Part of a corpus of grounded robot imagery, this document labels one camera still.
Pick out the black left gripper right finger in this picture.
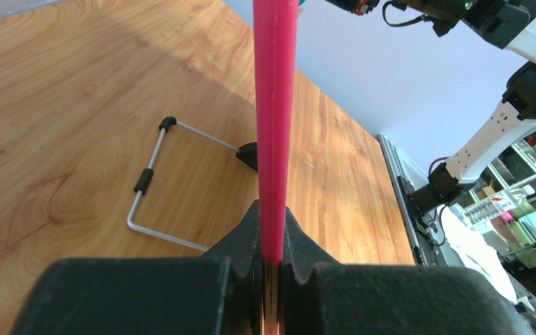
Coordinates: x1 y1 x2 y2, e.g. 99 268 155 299
280 213 531 334

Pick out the metal wire whiteboard stand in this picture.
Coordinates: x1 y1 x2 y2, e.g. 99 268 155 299
124 116 258 253

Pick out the white cloth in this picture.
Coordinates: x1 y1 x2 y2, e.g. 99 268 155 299
438 207 517 303

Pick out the pink framed whiteboard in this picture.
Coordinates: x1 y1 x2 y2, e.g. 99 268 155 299
253 1 300 334

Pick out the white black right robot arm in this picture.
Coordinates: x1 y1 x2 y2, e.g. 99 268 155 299
299 1 536 215

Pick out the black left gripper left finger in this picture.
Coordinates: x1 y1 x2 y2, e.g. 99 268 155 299
12 202 262 334

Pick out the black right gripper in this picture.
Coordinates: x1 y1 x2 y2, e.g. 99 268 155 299
328 0 470 37

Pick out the aluminium side rail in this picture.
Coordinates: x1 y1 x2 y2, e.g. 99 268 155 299
376 134 429 266

